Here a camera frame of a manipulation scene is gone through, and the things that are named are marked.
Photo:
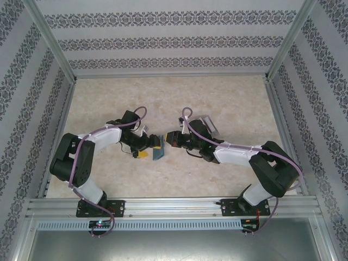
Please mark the small circuit board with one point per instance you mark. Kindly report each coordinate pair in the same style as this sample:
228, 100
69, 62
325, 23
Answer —
248, 225
100, 223

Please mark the teal card holder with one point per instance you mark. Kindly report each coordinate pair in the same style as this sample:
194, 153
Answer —
158, 154

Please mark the silver card stack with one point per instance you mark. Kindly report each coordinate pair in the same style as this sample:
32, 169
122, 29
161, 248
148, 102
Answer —
210, 125

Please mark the black mounting plate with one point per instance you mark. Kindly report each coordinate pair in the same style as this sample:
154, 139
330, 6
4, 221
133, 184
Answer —
227, 208
119, 208

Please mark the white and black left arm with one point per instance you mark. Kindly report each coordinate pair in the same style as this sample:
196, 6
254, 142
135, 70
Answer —
106, 138

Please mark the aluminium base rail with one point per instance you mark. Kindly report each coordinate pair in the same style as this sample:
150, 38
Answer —
174, 208

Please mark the grey metal panel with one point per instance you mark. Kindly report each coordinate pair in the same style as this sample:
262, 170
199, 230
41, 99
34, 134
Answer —
174, 246

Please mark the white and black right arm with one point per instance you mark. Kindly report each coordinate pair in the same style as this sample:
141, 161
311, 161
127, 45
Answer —
233, 155

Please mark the aluminium frame post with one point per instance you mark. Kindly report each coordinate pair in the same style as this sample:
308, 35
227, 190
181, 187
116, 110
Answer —
291, 40
51, 40

